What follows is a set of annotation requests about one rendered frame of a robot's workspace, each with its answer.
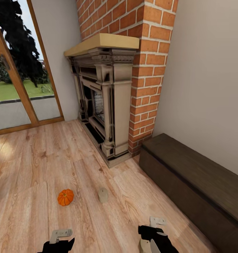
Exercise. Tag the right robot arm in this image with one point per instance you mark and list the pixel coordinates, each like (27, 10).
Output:
(159, 241)

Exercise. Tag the door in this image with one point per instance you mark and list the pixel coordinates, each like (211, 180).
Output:
(28, 96)

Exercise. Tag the pillar candle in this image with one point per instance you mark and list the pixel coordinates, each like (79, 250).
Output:
(103, 195)
(144, 246)

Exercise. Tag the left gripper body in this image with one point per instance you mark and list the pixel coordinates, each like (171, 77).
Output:
(59, 247)

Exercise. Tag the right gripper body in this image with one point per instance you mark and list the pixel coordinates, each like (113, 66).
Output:
(146, 231)

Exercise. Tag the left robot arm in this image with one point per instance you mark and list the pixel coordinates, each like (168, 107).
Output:
(57, 246)

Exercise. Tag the pumpkin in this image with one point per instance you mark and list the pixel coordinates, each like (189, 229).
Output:
(65, 197)

